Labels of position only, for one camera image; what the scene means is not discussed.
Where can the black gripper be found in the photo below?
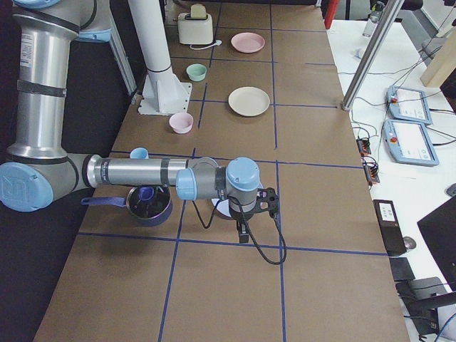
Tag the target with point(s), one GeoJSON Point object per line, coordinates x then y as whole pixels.
{"type": "Point", "coordinates": [239, 217]}

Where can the blue plate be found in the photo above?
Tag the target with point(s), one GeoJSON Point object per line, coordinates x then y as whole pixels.
{"type": "Point", "coordinates": [222, 208]}

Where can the pink plate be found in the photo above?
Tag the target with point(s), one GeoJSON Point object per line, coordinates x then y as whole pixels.
{"type": "Point", "coordinates": [248, 42]}

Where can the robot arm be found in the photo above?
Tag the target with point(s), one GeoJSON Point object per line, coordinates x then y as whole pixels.
{"type": "Point", "coordinates": [38, 171]}

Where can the dark blue pot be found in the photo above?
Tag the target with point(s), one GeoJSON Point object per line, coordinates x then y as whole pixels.
{"type": "Point", "coordinates": [149, 213]}

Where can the dark blue cup in pot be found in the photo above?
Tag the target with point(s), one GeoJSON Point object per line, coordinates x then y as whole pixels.
{"type": "Point", "coordinates": [146, 193]}

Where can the pink bowl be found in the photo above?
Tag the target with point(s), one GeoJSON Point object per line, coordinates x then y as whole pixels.
{"type": "Point", "coordinates": [181, 123]}

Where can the cream plate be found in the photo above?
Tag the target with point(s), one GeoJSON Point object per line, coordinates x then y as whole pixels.
{"type": "Point", "coordinates": [249, 101]}

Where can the light blue cup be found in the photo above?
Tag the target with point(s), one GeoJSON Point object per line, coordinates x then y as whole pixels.
{"type": "Point", "coordinates": [139, 153]}

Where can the orange connector board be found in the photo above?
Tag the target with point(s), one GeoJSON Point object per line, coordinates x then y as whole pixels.
{"type": "Point", "coordinates": [370, 165]}

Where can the black power box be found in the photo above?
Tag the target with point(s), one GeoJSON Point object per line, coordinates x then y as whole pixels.
{"type": "Point", "coordinates": [389, 227]}

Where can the white mounting pole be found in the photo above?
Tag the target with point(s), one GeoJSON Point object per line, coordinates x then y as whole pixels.
{"type": "Point", "coordinates": [163, 93]}

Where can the green bowl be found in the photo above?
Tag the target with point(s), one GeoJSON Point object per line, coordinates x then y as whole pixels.
{"type": "Point", "coordinates": [196, 72]}

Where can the lower teach pendant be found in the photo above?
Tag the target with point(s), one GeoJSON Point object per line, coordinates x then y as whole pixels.
{"type": "Point", "coordinates": [409, 143]}

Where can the teach pendant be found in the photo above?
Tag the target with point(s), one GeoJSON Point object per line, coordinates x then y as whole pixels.
{"type": "Point", "coordinates": [408, 104]}
{"type": "Point", "coordinates": [409, 143]}

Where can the black monitor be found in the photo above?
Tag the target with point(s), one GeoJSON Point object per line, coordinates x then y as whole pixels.
{"type": "Point", "coordinates": [438, 231]}

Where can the cream toaster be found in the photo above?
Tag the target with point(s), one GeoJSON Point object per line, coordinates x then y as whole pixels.
{"type": "Point", "coordinates": [196, 32]}

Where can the upper teach pendant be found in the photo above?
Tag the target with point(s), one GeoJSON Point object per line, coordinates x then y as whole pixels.
{"type": "Point", "coordinates": [408, 104]}

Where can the toast slice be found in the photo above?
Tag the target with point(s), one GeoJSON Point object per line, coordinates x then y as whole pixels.
{"type": "Point", "coordinates": [198, 11]}

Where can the water bottle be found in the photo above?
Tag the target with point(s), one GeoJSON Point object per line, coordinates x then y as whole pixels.
{"type": "Point", "coordinates": [373, 18]}

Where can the aluminium frame post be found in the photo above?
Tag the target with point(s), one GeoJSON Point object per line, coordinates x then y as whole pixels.
{"type": "Point", "coordinates": [386, 21]}

